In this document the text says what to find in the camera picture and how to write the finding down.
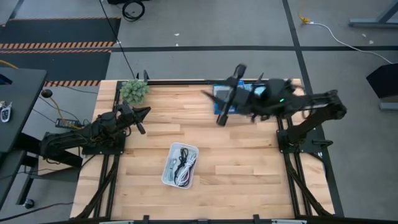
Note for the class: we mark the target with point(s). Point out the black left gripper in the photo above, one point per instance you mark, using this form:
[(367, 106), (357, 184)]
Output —
[(130, 116)]

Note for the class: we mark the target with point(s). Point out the white plastic bin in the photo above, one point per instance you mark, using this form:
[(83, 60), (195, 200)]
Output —
[(174, 146)]

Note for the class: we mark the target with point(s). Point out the silver aluminium extrusion piece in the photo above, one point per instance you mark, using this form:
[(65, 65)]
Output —
[(289, 222), (116, 222)]

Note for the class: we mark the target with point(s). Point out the white key fob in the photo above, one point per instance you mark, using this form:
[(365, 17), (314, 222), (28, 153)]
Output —
[(5, 113)]

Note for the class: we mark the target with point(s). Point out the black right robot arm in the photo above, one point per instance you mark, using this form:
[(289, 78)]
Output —
[(323, 112)]

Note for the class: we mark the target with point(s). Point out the green artificial plant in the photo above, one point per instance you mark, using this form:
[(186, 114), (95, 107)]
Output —
[(134, 91)]

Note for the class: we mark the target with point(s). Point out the black equipment case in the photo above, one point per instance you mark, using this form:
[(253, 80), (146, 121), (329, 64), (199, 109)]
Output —
[(384, 81)]

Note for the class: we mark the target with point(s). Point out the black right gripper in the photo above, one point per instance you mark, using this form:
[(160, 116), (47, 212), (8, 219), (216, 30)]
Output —
[(237, 102)]

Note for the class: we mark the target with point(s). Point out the black desk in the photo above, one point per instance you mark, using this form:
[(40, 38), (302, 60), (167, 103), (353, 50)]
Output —
[(21, 102)]

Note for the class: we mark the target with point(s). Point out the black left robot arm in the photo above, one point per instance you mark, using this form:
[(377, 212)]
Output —
[(77, 135)]

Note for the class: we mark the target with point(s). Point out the black power strip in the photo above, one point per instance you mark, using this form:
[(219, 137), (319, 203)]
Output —
[(66, 123)]

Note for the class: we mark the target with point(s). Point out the black hazard-striped floor mat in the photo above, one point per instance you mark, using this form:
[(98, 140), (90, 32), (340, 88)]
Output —
[(62, 67), (62, 31)]

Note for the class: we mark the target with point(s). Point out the black round knob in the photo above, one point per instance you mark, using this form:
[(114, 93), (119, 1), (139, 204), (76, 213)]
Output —
[(46, 93), (29, 203)]

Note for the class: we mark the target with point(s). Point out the blue product box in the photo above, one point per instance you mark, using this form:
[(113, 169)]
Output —
[(217, 109)]

